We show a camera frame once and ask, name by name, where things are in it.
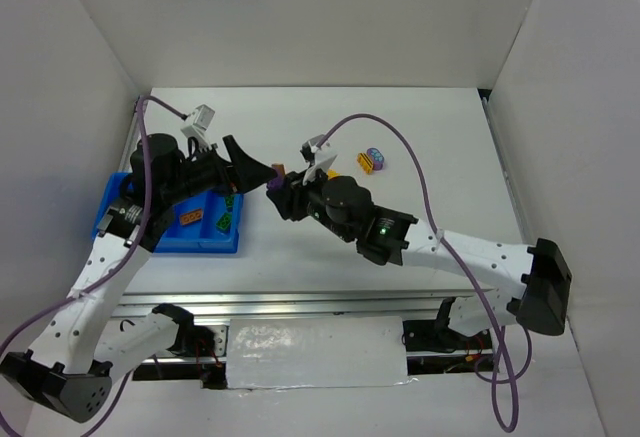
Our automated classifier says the purple lego brick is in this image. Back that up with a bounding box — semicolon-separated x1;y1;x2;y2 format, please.
267;176;285;192

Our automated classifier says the green lego brick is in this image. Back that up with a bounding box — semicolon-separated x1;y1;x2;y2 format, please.
224;195;236;212
215;212;233;234

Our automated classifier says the orange lego plate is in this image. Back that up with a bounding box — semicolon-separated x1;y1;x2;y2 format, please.
179;208;204;226
271;163;286;175

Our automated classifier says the yellow striped lego brick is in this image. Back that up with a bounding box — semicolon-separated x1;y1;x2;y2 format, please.
356;153;375;175

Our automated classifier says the purple oval lego blue print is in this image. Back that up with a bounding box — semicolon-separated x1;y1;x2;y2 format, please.
366;147;385;171

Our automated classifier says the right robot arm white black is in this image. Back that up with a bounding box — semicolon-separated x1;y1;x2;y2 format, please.
266;172;572;337

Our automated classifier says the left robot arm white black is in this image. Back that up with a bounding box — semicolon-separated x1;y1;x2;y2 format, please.
1;133;276;423

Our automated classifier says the blue compartment bin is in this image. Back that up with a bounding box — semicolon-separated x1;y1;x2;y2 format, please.
91;172;245;255

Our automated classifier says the white foam block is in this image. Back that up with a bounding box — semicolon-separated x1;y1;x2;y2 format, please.
226;316;408;390

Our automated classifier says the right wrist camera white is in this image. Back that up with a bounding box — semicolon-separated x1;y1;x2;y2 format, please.
300;134;337;185

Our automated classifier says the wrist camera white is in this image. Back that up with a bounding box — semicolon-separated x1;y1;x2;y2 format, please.
300;134;337;185
181;105;215;150

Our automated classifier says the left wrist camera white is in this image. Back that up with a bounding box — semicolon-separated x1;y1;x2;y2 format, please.
181;105;215;150

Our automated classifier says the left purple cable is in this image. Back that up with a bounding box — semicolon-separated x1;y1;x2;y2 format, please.
0;94;189;437

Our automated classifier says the aluminium rail frame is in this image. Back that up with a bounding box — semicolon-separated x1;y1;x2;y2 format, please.
116;87;523;319

